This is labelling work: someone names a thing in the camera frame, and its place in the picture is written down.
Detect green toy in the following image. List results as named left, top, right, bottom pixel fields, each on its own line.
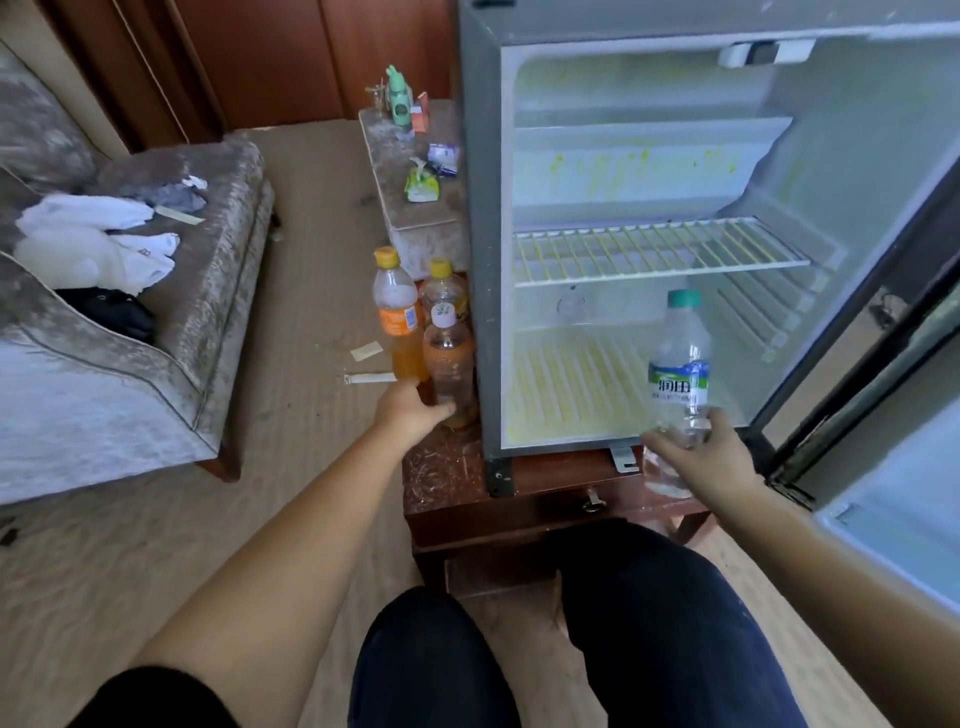
left=382, top=64, right=414, bottom=134

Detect person's left forearm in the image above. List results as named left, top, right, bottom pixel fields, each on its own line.
left=135, top=427, right=414, bottom=728

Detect dark red wooden stand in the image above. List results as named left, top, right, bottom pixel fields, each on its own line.
left=402, top=420, right=714, bottom=594

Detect person's left hand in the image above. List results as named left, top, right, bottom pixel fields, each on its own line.
left=367, top=378, right=456, bottom=455

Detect person's dark trousers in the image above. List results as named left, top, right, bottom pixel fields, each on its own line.
left=348, top=517, right=812, bottom=728

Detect grey mini fridge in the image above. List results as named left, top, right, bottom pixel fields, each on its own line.
left=457, top=0, right=960, bottom=497

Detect yellow label drink bottle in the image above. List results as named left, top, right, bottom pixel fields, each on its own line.
left=420, top=258, right=470, bottom=324

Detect large white garment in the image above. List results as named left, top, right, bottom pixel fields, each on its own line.
left=12, top=225, right=182, bottom=294

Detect small white garment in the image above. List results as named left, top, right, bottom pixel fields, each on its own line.
left=15, top=192, right=155, bottom=234

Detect green packet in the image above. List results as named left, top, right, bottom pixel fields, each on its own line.
left=402, top=157, right=443, bottom=204

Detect grey upholstered bench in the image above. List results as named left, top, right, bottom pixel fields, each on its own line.
left=357, top=97, right=470, bottom=279

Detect orange soda bottle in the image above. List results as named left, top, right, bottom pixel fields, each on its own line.
left=372, top=246, right=429, bottom=384

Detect person's right hand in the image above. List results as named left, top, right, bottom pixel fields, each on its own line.
left=642, top=408, right=767, bottom=519

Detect grey velvet sofa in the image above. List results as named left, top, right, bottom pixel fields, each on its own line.
left=0, top=45, right=279, bottom=504

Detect black garment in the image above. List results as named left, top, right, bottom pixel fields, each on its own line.
left=57, top=288, right=159, bottom=344

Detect grey garment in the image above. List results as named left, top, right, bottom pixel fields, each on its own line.
left=142, top=177, right=212, bottom=215

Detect person's black shirt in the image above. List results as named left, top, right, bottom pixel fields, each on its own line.
left=67, top=664, right=242, bottom=728

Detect green cap water bottle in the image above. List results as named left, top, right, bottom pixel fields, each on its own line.
left=642, top=288, right=714, bottom=500

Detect person's right forearm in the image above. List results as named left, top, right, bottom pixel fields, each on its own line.
left=717, top=480, right=960, bottom=728

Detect brown tea bottle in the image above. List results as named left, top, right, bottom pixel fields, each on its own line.
left=423, top=300, right=479, bottom=429

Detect white wire shelf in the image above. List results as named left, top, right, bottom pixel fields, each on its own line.
left=514, top=217, right=812, bottom=290

